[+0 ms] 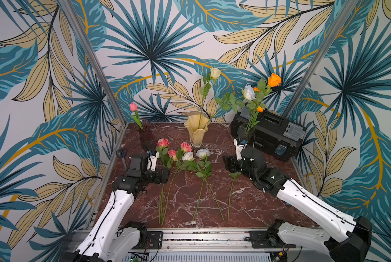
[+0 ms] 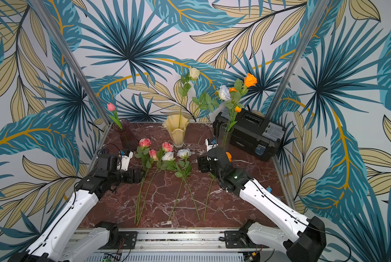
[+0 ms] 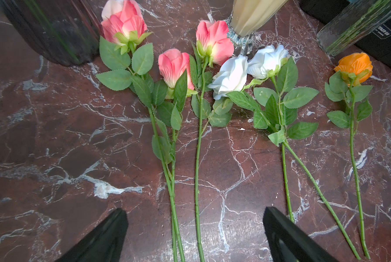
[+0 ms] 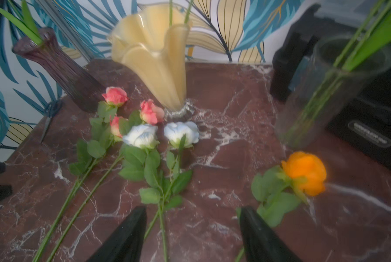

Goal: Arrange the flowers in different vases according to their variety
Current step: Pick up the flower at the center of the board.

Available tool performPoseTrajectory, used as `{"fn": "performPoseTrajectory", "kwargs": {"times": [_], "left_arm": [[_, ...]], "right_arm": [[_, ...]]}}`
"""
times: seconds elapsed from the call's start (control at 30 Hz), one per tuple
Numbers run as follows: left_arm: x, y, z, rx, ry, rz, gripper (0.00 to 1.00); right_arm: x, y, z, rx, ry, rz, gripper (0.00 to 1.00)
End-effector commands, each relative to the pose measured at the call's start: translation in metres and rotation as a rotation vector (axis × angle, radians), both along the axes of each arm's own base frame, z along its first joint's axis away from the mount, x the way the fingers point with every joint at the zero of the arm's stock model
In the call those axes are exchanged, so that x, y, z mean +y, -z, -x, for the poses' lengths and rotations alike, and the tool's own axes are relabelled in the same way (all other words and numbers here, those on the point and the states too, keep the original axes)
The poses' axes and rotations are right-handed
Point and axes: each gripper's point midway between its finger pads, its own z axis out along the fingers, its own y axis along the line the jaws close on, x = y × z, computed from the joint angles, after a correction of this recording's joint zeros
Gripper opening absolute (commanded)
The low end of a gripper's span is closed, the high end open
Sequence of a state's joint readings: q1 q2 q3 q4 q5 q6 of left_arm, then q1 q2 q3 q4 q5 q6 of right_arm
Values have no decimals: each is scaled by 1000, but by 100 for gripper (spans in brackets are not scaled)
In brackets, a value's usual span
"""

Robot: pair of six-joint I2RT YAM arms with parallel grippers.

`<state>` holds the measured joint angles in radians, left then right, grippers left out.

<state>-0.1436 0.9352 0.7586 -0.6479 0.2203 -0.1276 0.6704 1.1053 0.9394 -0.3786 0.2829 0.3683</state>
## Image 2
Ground orange rose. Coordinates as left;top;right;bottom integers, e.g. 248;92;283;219
227;87;238;132
226;73;257;113
227;105;242;132
202;151;233;221

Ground white rose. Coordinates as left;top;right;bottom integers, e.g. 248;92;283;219
192;85;232;113
161;152;200;219
165;149;194;220

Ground white rose top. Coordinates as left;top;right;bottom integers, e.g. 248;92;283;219
192;85;232;113

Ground pink tulip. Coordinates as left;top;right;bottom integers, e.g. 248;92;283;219
107;103;123;130

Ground cream rose large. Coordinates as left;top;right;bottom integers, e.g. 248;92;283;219
177;67;200;129

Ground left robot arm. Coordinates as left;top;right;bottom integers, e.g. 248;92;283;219
9;152;142;262

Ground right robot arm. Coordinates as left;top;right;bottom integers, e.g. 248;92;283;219
197;147;326;262

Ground dark purple ribbed vase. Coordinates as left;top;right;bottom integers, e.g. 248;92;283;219
112;119;139;151

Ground clear glass vase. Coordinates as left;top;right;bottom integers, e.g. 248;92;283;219
218;123;234;151

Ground pink rose small bud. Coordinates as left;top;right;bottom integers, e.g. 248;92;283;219
162;142;173;152

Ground cream yellow fluted vase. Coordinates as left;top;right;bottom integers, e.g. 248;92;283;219
162;115;190;148

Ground black plastic toolbox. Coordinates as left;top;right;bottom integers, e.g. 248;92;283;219
213;109;286;162

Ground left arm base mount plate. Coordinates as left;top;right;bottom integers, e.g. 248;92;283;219
113;231;138;250

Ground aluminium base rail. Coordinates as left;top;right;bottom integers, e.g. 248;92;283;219
85;228;290;262

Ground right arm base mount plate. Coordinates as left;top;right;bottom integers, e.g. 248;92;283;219
219;230;269;250

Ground left aluminium frame post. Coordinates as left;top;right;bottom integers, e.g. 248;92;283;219
30;0;111;126

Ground aluminium frame post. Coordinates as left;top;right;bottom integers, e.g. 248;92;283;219
30;0;111;126
265;0;329;119

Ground right aluminium frame post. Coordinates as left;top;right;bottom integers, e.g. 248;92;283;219
265;0;329;119

